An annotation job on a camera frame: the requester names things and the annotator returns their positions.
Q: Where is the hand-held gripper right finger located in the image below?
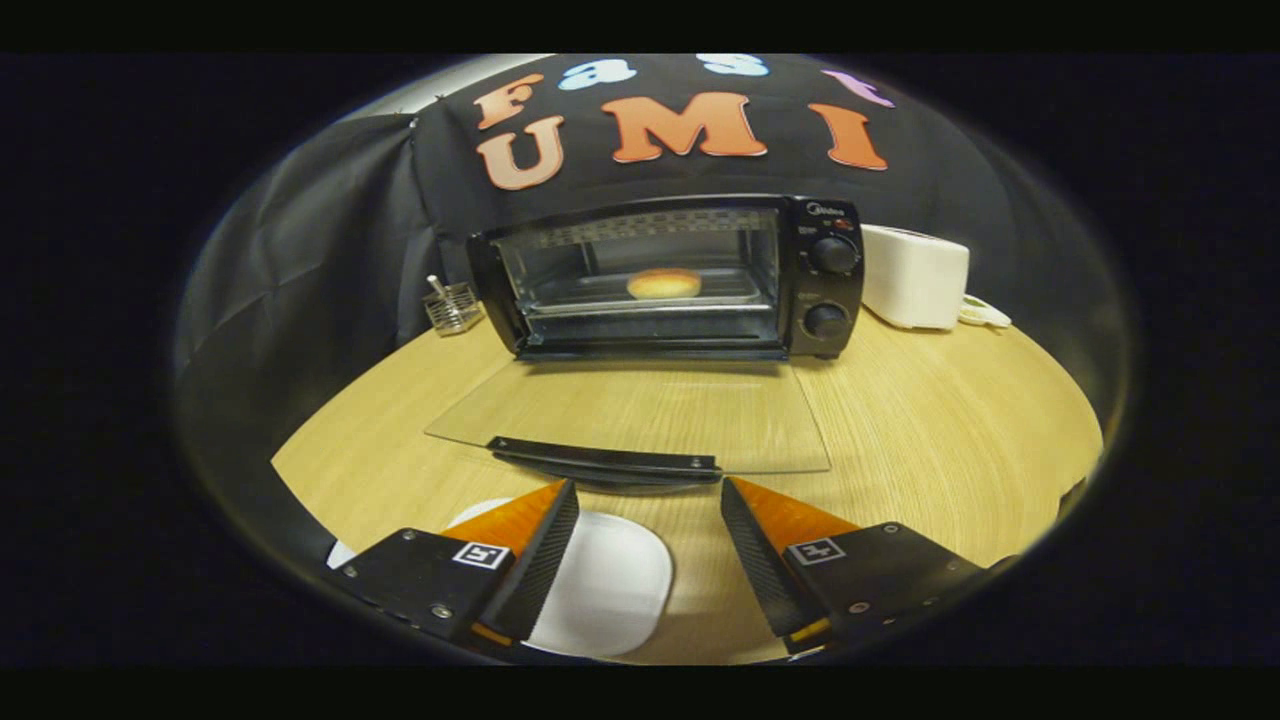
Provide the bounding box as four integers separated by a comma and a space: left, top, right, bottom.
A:
720, 476, 1023, 657

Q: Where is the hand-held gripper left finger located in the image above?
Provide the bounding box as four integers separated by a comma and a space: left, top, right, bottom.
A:
325, 478, 581, 653

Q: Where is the black toaster oven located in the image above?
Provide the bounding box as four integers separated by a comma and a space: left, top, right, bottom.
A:
425, 193, 867, 489

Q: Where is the round bread bun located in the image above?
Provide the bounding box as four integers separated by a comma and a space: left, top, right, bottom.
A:
626, 267, 704, 302

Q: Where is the metal oven tray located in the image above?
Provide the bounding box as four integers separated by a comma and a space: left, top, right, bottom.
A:
533, 266, 767, 318

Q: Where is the white toaster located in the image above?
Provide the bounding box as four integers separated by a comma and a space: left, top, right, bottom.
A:
861, 224, 972, 332

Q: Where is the white plate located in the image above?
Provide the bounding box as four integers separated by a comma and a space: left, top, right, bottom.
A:
445, 497, 675, 659

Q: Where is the black backdrop cloth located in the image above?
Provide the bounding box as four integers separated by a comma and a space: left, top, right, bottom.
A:
172, 55, 1101, 561

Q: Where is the wire mesh utensil holder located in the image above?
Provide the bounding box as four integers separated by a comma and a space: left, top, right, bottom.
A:
422, 275, 486, 336

